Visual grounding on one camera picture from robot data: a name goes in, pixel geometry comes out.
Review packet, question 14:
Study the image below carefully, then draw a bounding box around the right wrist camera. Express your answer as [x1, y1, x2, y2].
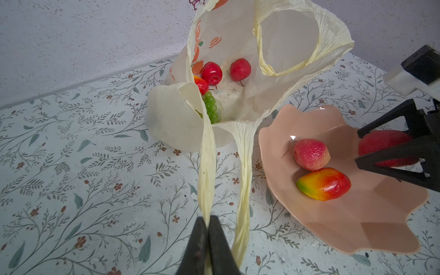
[383, 45, 440, 101]

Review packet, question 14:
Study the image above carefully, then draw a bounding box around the red yellow mango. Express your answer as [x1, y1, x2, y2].
[296, 167, 352, 201]

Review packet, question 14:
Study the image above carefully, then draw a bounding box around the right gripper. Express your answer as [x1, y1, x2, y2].
[355, 99, 440, 192]

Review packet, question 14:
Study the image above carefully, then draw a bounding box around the green grape bunch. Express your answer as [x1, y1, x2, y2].
[202, 91, 221, 124]

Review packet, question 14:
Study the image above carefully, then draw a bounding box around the pink scalloped bowl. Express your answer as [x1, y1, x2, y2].
[258, 104, 429, 254]

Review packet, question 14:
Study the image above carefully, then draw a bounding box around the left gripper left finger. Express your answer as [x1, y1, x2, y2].
[176, 217, 208, 275]

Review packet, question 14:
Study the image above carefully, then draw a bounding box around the cream plastic fruit bag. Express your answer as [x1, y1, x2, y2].
[146, 1, 354, 266]

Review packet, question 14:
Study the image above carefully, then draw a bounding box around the red yellow peach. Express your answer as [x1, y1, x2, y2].
[293, 139, 331, 171]

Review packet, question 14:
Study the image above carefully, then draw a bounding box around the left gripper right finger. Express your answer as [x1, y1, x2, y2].
[208, 215, 240, 275]

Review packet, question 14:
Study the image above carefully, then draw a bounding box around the red strawberry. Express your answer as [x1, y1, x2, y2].
[194, 76, 209, 96]

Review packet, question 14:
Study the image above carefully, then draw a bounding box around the red cherry fruit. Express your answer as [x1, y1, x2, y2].
[201, 61, 223, 86]

